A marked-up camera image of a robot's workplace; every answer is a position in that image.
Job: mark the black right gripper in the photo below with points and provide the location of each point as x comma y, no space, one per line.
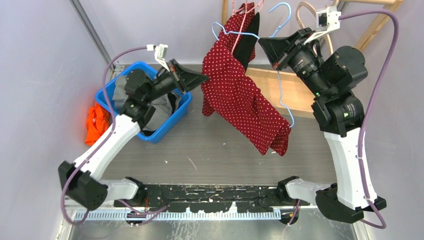
277,50

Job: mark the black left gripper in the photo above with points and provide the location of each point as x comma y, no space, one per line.
189,79

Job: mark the light blue hanger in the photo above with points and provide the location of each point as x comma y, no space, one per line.
278,65

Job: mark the red polka dot garment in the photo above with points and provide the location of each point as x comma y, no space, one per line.
244,52
238,100

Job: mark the grey pleated skirt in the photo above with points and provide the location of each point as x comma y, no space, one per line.
164,106

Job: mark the wooden hanger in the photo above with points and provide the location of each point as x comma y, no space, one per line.
304,6

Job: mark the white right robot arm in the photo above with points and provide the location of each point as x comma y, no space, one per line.
339,114

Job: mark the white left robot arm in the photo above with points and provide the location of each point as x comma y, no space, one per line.
81,179

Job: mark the pink hanger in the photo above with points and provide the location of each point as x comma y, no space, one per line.
246,12

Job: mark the wooden clothes rack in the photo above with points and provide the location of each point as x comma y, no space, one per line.
295,94

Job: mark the orange cloth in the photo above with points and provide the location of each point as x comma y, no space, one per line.
97,122

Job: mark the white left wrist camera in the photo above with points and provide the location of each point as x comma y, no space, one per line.
160,52

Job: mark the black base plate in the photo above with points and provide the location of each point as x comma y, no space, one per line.
179,198

